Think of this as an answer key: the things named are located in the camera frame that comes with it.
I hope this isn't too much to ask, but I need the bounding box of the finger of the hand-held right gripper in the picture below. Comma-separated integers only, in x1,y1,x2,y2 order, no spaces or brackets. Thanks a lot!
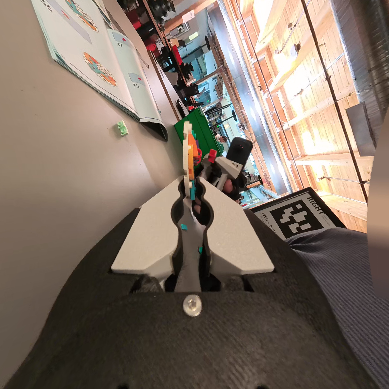
214,156,240,187
201,153,217,183

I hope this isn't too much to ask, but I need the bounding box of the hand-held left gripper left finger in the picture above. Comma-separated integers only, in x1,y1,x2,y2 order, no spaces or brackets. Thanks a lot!
111,177,186,292

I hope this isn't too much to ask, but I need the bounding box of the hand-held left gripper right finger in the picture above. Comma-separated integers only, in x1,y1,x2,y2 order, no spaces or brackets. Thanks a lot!
194,176,275,291

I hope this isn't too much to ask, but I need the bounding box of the white lego model with coloured bricks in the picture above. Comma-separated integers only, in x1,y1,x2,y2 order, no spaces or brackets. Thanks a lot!
183,122,203,201

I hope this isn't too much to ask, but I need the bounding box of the stack of green storage bins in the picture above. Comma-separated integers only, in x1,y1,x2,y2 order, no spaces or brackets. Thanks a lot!
174,106,225,158

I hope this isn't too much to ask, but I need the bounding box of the lego instruction booklet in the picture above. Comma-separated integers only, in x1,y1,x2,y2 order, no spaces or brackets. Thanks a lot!
30,0,168,142

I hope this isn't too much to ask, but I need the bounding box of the black framed marker sign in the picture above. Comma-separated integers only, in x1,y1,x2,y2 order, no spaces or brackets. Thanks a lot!
250,187,347,242

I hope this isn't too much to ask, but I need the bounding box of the dark grey hanging panel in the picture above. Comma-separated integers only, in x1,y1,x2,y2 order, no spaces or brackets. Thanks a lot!
346,102,377,157

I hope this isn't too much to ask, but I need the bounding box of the silver ventilation duct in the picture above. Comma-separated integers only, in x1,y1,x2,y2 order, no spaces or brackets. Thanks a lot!
330,0,389,128

